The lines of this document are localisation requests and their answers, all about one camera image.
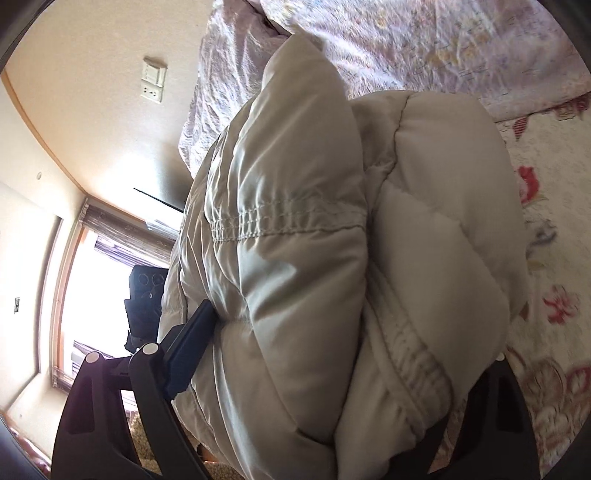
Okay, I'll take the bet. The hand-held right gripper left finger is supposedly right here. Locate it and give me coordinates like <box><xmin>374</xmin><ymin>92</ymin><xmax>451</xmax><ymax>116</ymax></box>
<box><xmin>51</xmin><ymin>299</ymin><xmax>218</xmax><ymax>480</ymax></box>

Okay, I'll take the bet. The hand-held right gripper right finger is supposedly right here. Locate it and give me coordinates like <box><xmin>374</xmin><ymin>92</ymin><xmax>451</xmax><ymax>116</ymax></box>
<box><xmin>388</xmin><ymin>353</ymin><xmax>541</xmax><ymax>480</ymax></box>

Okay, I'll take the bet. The white down jacket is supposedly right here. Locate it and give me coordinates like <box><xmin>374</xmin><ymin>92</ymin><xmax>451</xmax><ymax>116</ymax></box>
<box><xmin>159</xmin><ymin>33</ymin><xmax>532</xmax><ymax>480</ymax></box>

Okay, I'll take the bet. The large bright window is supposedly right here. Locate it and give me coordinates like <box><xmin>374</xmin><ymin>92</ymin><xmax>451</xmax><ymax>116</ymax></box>
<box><xmin>37</xmin><ymin>198</ymin><xmax>181</xmax><ymax>402</ymax></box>

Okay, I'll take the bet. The striped curtain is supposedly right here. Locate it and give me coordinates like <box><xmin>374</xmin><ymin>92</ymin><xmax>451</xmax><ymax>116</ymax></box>
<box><xmin>81</xmin><ymin>203</ymin><xmax>178</xmax><ymax>268</ymax></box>

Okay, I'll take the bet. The dark thin panel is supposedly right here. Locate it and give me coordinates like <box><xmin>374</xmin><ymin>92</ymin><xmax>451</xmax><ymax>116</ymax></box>
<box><xmin>133</xmin><ymin>187</ymin><xmax>185</xmax><ymax>234</ymax></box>

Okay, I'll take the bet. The floral bed sheet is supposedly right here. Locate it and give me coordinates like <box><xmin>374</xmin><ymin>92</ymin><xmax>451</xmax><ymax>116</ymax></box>
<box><xmin>434</xmin><ymin>95</ymin><xmax>591</xmax><ymax>480</ymax></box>

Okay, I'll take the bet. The brown sofa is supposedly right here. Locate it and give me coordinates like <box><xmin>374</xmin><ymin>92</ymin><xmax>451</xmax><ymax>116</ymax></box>
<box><xmin>0</xmin><ymin>411</ymin><xmax>51</xmax><ymax>467</ymax></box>

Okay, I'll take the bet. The white wall switch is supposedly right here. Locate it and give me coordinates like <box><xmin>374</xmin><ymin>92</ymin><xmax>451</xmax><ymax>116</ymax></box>
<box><xmin>142</xmin><ymin>56</ymin><xmax>168</xmax><ymax>88</ymax></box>

